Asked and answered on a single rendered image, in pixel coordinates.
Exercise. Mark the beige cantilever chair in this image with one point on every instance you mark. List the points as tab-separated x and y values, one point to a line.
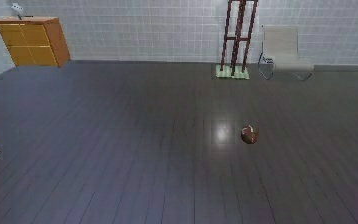
282	50

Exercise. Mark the small white desk lamp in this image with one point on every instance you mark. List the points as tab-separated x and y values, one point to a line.
17	8

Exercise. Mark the brown and white ball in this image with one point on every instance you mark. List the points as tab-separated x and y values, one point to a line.
249	134

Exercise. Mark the dark red ladder shelf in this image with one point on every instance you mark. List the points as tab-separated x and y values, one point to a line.
239	33

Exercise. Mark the orange wooden chest of drawers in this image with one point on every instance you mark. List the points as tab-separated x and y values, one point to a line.
32	43

